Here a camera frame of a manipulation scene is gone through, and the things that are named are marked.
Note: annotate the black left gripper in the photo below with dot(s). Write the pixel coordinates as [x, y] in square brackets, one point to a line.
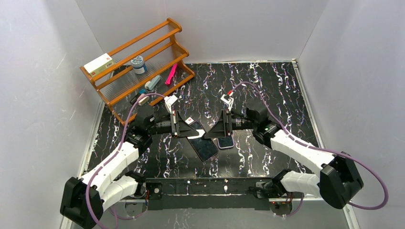
[175, 124]

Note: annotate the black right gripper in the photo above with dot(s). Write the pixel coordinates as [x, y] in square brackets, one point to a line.
[227, 123]

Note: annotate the black smartphone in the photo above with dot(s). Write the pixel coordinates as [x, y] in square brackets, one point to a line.
[225, 143]

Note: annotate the purple phone case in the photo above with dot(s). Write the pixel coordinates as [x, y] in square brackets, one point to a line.
[233, 143]

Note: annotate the black phone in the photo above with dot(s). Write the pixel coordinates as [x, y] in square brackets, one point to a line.
[204, 148]

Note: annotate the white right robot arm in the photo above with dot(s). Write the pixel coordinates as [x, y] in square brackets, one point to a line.
[334, 178]

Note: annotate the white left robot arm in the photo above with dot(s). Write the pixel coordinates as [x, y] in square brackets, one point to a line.
[86, 198]

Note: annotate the white red small box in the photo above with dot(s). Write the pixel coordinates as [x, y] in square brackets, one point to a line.
[189, 120]

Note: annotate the pink marker pen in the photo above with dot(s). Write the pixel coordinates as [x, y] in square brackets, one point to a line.
[171, 74]

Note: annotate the black front base bar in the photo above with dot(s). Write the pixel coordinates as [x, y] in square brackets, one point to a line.
[205, 193]

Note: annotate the orange wooden shelf rack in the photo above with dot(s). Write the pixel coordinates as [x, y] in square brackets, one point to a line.
[151, 62]

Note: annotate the blue white round jar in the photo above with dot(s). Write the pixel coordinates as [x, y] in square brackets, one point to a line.
[138, 65]

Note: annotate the white cardboard box on shelf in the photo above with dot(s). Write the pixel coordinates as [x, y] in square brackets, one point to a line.
[99, 64]

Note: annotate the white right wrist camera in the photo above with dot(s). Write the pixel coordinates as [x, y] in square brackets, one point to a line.
[228, 99]

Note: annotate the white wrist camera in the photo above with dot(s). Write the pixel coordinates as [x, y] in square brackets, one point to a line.
[169, 101]
[228, 99]

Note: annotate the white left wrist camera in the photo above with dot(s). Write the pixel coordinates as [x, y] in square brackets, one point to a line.
[169, 101]

